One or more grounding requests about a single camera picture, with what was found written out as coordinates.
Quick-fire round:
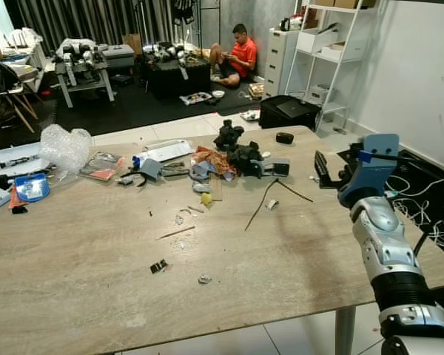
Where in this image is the grey folded card piece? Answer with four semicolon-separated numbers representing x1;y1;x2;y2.
136;157;164;183

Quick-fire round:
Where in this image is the blue disc package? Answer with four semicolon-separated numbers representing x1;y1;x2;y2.
13;172;51;203

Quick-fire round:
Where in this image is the white flat tray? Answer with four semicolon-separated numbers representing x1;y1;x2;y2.
0;142;54;179

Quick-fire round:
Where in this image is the seated person in red shirt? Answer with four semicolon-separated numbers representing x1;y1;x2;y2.
209;24;258;89

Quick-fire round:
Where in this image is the white shelf rack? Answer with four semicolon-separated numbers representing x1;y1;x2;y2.
284;0;372;135

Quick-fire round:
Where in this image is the black case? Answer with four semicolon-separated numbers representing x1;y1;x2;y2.
259;95;323;131

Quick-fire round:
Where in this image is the red flat packet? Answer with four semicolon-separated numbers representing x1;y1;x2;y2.
79;151;125;183

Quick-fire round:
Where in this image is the food tray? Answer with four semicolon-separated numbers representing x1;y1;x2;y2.
179;91;214;107

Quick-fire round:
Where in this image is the black mat with white wires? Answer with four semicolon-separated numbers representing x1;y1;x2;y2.
388;146;444;264

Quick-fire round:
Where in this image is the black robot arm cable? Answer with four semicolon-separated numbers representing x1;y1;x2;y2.
359;150;439;260

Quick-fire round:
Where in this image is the grey workbench with robot parts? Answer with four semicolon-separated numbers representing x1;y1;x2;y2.
53;38;116;109

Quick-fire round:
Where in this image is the white paper sheet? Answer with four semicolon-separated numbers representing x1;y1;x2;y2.
132;139;195;164

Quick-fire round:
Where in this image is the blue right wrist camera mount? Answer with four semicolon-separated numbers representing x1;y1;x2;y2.
337;134;401;209

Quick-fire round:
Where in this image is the black low table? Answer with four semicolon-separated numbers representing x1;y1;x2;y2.
144;43;212;98

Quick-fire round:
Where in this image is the white cluttered desk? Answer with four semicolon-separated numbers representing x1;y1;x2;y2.
0;28;47;94

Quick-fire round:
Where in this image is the small grey box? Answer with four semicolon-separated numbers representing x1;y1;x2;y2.
262;157;292;178

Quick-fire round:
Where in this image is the clear bubble wrap bundle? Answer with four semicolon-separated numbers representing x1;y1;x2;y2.
40;124;94;175

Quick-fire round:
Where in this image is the orange crumpled wrapper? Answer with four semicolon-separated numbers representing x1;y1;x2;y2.
192;145;235;179

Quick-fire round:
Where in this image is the thin wooden stick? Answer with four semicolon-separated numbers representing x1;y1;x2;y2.
156;225;196;242

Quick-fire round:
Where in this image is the long dark stick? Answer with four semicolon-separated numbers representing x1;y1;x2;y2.
243;179;280;232

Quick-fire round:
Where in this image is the chair with dark jacket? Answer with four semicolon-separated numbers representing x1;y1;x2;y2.
0;55;39;135

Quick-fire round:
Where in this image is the white drawer cabinet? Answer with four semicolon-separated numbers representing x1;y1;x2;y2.
265;28;301;98

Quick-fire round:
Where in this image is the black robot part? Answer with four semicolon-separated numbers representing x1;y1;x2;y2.
212;119;246;153

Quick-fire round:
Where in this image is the grey table leg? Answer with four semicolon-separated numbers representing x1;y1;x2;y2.
334;306;357;355

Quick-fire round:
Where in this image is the striped dark curtain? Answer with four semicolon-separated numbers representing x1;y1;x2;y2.
3;0;202;54

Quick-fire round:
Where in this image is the grey storage box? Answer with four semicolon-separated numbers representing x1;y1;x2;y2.
101;44;137;72

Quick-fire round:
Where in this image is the black bulky device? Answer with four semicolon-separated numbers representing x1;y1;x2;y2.
229;141;265;179

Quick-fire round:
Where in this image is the short dark stick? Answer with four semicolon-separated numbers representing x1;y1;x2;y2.
277;179;315;203

